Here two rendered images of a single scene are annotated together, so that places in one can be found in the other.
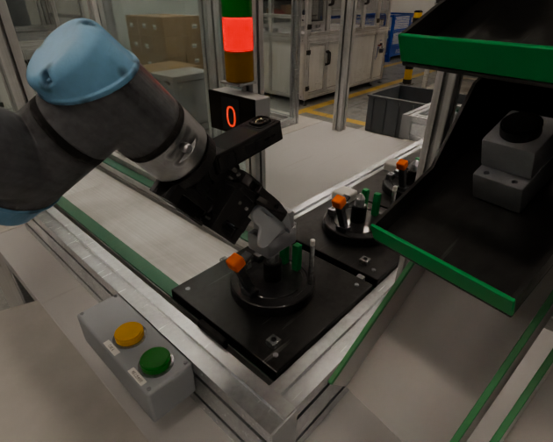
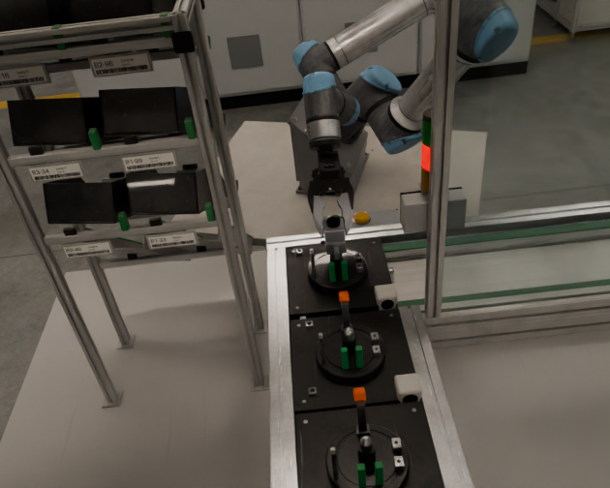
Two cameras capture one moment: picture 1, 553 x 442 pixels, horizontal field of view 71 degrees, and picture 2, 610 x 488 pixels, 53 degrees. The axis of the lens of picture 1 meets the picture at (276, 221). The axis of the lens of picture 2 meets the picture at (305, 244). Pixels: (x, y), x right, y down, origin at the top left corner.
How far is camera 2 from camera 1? 155 cm
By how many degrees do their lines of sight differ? 101
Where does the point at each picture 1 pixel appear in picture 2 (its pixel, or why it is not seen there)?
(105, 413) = not seen: hidden behind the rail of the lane
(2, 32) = not seen: outside the picture
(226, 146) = (321, 155)
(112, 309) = (389, 219)
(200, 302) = (356, 243)
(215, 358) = (318, 239)
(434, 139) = (230, 186)
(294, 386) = (277, 256)
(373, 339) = not seen: hidden behind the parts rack
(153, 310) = (374, 230)
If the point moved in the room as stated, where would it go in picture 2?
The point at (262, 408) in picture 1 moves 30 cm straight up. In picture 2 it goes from (278, 241) to (262, 137)
